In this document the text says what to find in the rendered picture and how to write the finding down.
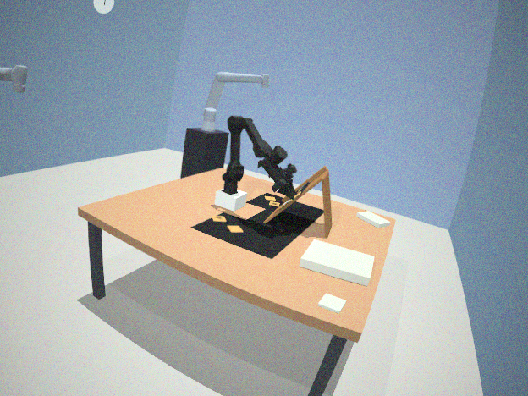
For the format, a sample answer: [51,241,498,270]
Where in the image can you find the tan wooden inclined board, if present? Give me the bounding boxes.
[263,166,332,239]

